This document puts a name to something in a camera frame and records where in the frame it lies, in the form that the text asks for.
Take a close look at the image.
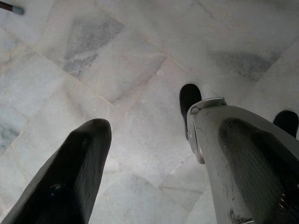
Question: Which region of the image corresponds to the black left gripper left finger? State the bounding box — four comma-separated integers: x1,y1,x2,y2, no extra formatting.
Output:
0,118,112,224

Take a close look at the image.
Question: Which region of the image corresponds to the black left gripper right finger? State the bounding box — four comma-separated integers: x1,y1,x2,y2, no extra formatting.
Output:
218,118,299,224

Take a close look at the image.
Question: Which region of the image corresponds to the black robot right foot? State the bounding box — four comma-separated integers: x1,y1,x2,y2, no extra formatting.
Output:
272,110,299,140

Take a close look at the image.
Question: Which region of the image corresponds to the black robot foot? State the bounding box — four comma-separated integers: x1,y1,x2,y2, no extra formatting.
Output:
272,110,299,140
179,83,203,140

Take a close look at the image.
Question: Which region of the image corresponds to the grey robot left leg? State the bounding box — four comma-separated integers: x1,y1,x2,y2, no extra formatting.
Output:
185,97,299,224

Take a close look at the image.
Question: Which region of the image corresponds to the black robot left foot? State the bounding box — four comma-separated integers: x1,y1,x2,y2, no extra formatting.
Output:
179,83,203,140

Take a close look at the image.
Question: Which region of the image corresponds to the dark furniture leg, grey cap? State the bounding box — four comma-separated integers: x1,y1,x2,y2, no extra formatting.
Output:
0,2,25,16

